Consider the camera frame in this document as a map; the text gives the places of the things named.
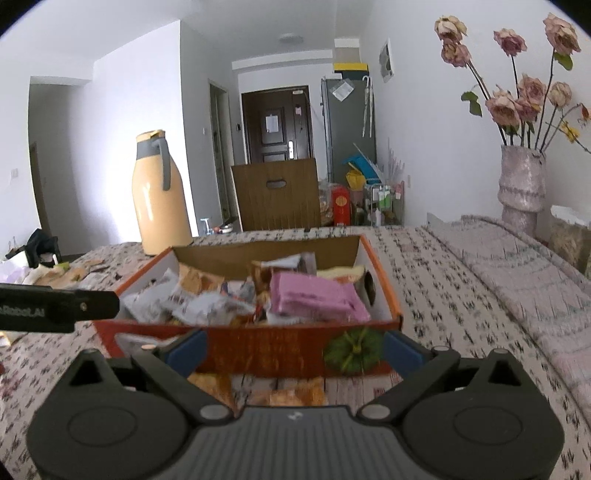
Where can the metal storage cart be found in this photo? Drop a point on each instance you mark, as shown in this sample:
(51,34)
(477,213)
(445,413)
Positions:
(384,204)

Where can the calligraphy print tablecloth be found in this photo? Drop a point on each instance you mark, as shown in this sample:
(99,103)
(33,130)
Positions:
(443,302)

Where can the dried pink rose bouquet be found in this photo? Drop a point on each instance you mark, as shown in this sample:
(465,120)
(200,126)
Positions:
(533,112)

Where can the folded grey patterned cloth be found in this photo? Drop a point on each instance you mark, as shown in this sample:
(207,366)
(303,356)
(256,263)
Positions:
(548,297)

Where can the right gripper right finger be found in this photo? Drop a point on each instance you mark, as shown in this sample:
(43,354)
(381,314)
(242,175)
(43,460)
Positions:
(425,373)

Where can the pink textured vase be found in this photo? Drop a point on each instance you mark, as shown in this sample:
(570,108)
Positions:
(522,187)

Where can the pumpkin oat crisp packet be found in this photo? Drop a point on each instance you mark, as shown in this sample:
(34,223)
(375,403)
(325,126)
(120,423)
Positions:
(305,393)

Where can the white snack packet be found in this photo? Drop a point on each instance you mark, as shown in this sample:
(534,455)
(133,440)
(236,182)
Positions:
(148,305)

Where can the orange cardboard snack box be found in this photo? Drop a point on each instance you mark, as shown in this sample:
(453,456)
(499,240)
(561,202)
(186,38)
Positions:
(295,352)

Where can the yellow box on refrigerator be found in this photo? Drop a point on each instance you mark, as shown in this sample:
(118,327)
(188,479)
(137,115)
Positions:
(351,67)

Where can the yellow thermos jug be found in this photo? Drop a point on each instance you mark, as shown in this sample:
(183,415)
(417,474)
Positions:
(158,196)

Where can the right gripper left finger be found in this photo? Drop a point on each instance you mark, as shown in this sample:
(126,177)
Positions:
(165,370)

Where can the pink snack bag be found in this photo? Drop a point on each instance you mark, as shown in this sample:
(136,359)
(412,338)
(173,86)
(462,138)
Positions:
(315,298)

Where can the dark brown entrance door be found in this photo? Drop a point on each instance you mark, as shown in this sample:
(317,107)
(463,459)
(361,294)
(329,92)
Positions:
(277,125)

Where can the grey refrigerator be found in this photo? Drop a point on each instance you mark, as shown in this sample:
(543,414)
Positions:
(347,129)

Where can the red gift box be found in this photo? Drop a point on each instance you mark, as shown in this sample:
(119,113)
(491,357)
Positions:
(341,205)

